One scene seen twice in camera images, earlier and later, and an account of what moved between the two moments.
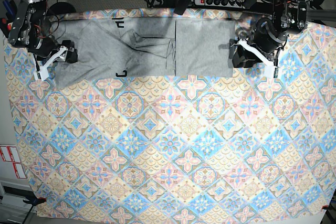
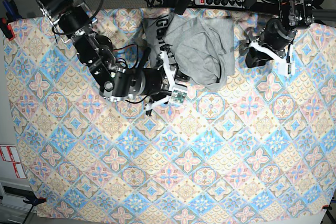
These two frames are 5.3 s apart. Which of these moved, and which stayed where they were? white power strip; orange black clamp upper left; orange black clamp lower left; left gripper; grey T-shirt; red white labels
Moved: grey T-shirt; left gripper
Stayed: orange black clamp lower left; red white labels; white power strip; orange black clamp upper left
